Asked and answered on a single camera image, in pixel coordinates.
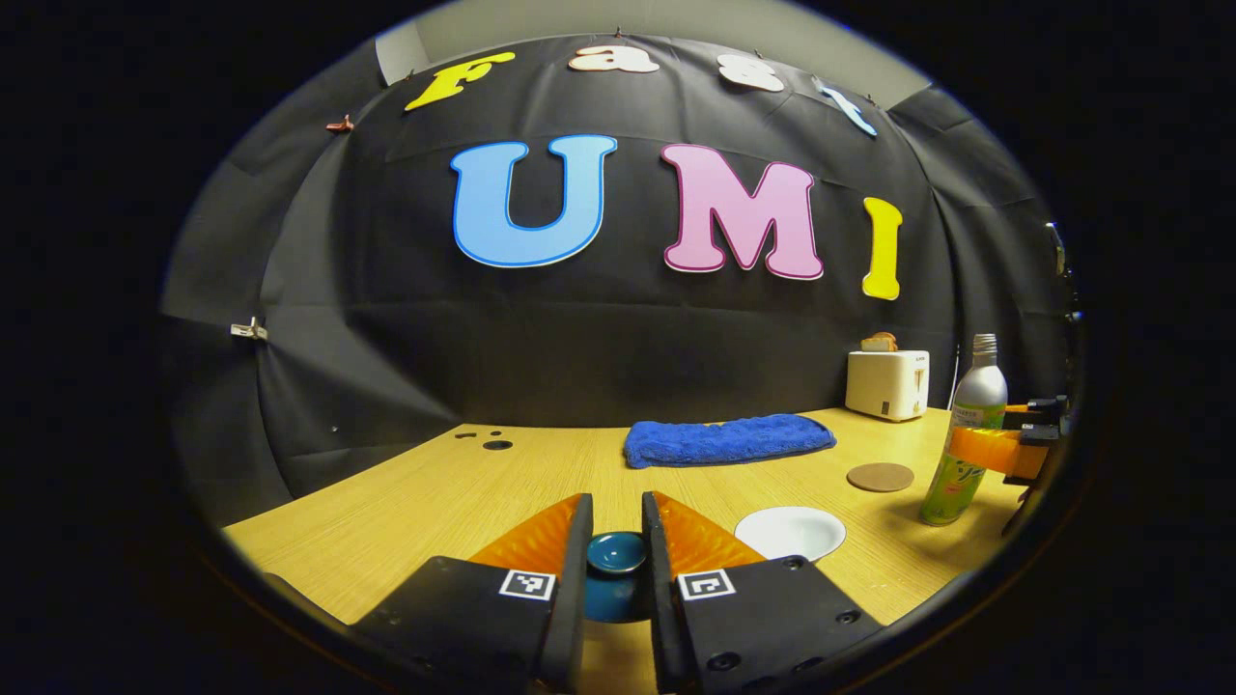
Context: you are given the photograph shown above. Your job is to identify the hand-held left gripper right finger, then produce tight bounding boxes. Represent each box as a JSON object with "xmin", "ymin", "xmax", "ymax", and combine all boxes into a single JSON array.
[{"xmin": 641, "ymin": 490, "xmax": 885, "ymax": 694}]

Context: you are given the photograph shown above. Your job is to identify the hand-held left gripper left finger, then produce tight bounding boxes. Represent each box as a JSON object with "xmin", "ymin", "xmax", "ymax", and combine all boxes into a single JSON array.
[{"xmin": 352, "ymin": 492, "xmax": 595, "ymax": 691}]

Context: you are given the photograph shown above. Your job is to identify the blue teacup lid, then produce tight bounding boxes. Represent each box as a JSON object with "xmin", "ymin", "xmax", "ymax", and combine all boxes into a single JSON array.
[{"xmin": 584, "ymin": 531, "xmax": 650, "ymax": 624}]

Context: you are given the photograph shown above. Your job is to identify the silver green water bottle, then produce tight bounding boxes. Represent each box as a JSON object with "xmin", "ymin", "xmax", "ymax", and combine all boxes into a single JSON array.
[{"xmin": 918, "ymin": 333, "xmax": 1009, "ymax": 527}]

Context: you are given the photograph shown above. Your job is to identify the round brown coaster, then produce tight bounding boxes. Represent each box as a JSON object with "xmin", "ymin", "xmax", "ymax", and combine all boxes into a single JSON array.
[{"xmin": 847, "ymin": 461, "xmax": 915, "ymax": 493}]

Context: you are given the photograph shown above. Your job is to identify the white and blue teacup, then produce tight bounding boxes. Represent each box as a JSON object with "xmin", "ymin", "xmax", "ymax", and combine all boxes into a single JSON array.
[{"xmin": 734, "ymin": 506, "xmax": 848, "ymax": 564}]

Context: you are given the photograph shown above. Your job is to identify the white toaster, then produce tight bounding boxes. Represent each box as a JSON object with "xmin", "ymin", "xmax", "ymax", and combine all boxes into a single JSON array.
[{"xmin": 845, "ymin": 349, "xmax": 932, "ymax": 423}]

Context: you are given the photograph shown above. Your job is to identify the blue towel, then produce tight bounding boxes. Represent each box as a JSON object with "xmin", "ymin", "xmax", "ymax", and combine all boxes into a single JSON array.
[{"xmin": 623, "ymin": 413, "xmax": 838, "ymax": 470}]

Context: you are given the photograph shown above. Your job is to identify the black backdrop cloth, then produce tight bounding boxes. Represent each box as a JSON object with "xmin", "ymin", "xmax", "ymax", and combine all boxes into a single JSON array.
[{"xmin": 159, "ymin": 34, "xmax": 1082, "ymax": 527}]

